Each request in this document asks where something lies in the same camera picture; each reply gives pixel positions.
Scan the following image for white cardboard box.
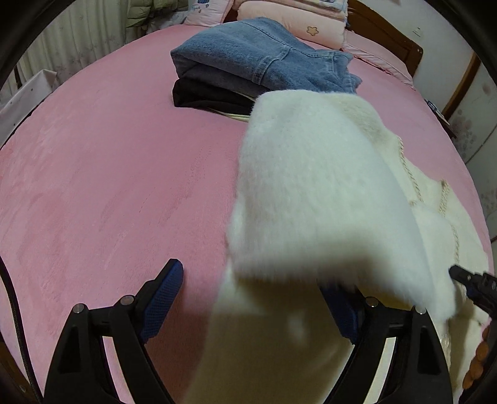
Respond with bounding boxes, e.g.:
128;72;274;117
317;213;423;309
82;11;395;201
0;70;59;144

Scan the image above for folded grey garment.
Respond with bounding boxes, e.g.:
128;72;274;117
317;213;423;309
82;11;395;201
176;64;268;98

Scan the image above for pale patterned curtain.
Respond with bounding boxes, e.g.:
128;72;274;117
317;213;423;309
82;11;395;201
16;0;156;84

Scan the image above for pink frilled pillow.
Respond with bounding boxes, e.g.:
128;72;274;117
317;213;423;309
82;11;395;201
342;29;414;84

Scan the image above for brown bead bracelet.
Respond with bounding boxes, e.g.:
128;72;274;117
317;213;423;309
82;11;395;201
464;324;492;389

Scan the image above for green puffer jacket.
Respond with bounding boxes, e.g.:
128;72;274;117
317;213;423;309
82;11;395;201
126;0;191;30

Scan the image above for wooden headboard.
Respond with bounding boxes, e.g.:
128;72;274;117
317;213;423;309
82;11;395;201
345;0;424;76

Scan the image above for folded black garment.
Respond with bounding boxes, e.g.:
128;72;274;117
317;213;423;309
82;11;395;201
172;80;257;115

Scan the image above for black cable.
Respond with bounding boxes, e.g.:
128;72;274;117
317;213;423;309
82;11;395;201
0;258;39;397

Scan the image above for folded blue jeans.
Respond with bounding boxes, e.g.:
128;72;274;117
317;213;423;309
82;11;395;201
171;17;362;96

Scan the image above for pink bed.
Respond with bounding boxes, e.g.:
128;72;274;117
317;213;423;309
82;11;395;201
0;23;492;404

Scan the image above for pink quilt with flower print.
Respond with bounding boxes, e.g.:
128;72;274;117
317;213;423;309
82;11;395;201
237;0;348;49

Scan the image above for small pink printed pillow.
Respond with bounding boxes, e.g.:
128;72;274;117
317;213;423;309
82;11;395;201
184;0;234;26

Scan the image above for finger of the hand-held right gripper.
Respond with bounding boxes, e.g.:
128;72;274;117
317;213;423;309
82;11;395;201
448;264;497;311

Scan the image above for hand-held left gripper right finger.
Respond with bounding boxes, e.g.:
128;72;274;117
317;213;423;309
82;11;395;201
318;283;454;404

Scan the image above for pale green folded garment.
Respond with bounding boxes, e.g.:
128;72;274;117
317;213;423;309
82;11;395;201
210;107;253;124

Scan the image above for white fluffy sweater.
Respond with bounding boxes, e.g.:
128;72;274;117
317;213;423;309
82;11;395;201
190;90;492;404

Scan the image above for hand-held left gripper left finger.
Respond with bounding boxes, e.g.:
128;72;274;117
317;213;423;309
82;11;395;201
44;258;184;404

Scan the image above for wooden door frame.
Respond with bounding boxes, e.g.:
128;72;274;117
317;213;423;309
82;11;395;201
443;50;482;117

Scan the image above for floral quilt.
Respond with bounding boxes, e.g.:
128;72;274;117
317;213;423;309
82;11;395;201
303;0;349;12

